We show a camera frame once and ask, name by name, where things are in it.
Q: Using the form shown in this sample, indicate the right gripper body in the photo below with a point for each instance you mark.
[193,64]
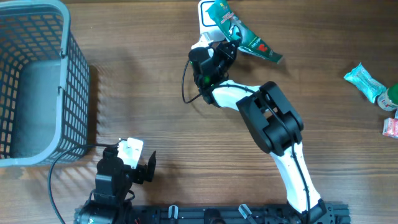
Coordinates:
[221,58]

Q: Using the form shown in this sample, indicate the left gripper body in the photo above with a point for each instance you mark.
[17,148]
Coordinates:
[137,176]

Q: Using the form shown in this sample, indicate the green 3M gloves packet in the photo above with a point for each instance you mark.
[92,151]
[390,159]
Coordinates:
[234,28]

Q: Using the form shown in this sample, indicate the light green tissue packet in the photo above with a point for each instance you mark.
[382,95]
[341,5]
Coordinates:
[364,82]

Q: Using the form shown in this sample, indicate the green lid jar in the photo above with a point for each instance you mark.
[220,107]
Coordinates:
[388,99]

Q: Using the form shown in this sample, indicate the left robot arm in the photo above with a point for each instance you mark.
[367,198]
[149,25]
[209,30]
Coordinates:
[111,200]

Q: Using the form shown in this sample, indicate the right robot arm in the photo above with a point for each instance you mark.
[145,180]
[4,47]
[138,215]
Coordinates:
[274,124]

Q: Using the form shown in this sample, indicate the white barcode scanner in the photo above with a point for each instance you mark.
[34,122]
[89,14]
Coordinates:
[206,23]

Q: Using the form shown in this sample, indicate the grey plastic shopping basket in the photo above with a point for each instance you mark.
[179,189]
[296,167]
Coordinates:
[45,85]

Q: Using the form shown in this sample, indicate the red small box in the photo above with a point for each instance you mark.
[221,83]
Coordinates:
[390,128]

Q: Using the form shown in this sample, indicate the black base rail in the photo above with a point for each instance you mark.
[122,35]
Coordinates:
[271,213]

